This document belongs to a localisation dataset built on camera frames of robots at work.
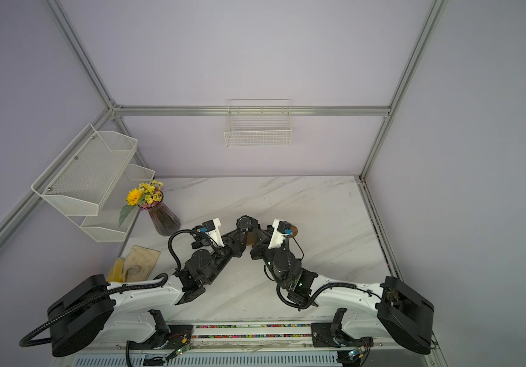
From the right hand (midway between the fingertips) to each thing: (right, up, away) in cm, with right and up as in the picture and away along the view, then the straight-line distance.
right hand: (255, 231), depth 75 cm
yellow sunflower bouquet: (-41, +11, +5) cm, 43 cm away
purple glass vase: (-39, +1, +19) cm, 44 cm away
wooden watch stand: (-1, -1, -3) cm, 4 cm away
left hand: (-3, 0, +1) cm, 3 cm away
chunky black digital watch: (-2, +4, -6) cm, 8 cm away
